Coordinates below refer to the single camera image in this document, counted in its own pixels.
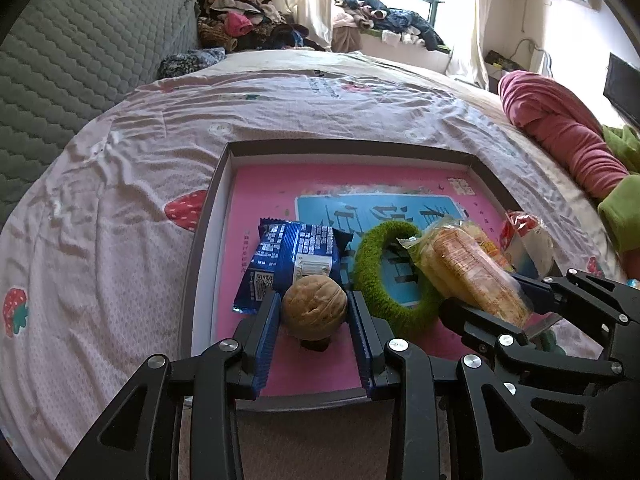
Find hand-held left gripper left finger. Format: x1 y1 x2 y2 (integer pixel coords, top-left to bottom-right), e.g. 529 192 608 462
55 291 282 480

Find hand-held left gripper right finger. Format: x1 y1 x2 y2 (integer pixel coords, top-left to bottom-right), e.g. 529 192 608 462
349 291 576 480

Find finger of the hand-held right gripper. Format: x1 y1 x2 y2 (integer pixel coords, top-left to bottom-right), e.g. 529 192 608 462
439 299 627 387
512 268 640 332

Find orange cracker packet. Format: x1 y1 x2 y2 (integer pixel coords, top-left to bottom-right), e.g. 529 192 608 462
397 220 535 328

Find brown walnut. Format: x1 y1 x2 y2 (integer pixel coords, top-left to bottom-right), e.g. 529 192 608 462
281 274 349 342

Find white snack bag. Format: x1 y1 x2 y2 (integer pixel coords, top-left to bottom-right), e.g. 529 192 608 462
500 210 556 281

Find green fuzzy hair ring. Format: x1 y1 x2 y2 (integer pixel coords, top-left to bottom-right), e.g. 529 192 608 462
352 221 446 338

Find blue cookie packet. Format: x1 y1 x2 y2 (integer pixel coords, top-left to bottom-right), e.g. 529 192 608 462
232 217 354 316

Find grey shallow cardboard box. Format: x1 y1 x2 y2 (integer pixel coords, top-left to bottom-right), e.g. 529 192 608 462
180 140 566 413

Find green cloth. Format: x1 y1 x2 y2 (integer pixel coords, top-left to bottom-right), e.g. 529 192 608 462
597 125 640 256

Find pink quilt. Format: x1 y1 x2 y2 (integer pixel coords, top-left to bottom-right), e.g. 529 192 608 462
498 71 632 206

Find black screen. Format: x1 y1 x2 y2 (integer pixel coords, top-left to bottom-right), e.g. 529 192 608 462
602 52 640 128

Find dark floral cloth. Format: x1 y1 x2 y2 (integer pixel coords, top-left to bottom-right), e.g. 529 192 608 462
160 47 227 81

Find cream curtain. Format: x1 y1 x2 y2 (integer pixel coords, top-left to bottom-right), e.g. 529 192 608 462
285 0 335 51
445 0 493 90

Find brown cloth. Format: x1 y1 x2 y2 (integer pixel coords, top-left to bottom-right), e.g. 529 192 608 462
331 25 368 54

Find clothes heap on windowsill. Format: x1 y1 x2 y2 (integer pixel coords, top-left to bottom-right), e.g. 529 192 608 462
332 0 451 53

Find pile of mixed clothes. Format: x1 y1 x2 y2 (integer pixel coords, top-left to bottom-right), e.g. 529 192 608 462
197 0 326 53

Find grey quilted headboard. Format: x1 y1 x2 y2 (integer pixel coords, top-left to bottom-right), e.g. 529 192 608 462
0 0 201 226

